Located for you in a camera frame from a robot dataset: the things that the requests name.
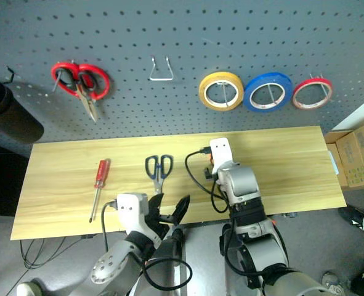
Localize grey sneaker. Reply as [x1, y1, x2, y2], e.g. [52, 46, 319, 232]
[321, 271, 343, 288]

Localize black pegboard hook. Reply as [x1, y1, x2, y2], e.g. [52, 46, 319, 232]
[4, 65, 17, 84]

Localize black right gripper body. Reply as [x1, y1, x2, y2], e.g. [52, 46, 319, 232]
[203, 166, 217, 184]

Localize pale grey rounded shape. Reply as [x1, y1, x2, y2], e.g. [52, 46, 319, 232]
[16, 279, 44, 296]

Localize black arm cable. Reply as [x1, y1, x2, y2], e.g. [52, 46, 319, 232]
[185, 147, 232, 214]
[100, 199, 193, 292]

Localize red tape roll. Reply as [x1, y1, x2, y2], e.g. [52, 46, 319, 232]
[292, 76, 334, 110]

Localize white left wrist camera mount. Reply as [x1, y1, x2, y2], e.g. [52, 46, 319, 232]
[116, 192, 158, 245]

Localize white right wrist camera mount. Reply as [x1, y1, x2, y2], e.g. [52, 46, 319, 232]
[209, 138, 235, 177]

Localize large brown cardboard box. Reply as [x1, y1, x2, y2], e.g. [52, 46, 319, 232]
[335, 117, 364, 189]

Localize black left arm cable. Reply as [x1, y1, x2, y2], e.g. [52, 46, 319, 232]
[100, 199, 193, 292]

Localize black cylindrical container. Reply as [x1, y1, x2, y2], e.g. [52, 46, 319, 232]
[0, 79, 45, 145]

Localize dark blue handled scissors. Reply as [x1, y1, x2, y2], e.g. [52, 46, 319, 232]
[144, 154, 174, 195]

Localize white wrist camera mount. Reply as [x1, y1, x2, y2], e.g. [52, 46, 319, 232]
[116, 192, 158, 245]
[209, 138, 235, 177]

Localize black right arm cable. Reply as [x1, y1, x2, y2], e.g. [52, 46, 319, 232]
[185, 147, 232, 214]

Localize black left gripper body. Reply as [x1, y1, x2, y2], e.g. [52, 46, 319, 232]
[144, 213, 176, 245]

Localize silver wire loop hook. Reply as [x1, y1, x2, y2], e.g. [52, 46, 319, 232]
[148, 55, 174, 82]

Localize blue tape roll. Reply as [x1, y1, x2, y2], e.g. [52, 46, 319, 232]
[243, 72, 294, 113]

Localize yellow tape roll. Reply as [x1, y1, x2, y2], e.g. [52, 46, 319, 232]
[198, 71, 245, 112]

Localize grey perforated pegboard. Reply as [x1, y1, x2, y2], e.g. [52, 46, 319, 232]
[0, 0, 364, 158]

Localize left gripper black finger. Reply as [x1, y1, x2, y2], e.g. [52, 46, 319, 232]
[147, 193, 165, 219]
[171, 194, 191, 226]

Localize red handled screwdriver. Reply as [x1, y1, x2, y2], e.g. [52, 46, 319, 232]
[88, 158, 112, 224]

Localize black and white shoe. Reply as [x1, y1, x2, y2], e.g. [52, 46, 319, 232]
[338, 207, 364, 231]

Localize black floor cables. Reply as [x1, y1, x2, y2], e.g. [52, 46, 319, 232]
[19, 237, 83, 270]

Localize red handled scissors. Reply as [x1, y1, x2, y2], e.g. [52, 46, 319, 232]
[51, 61, 111, 124]

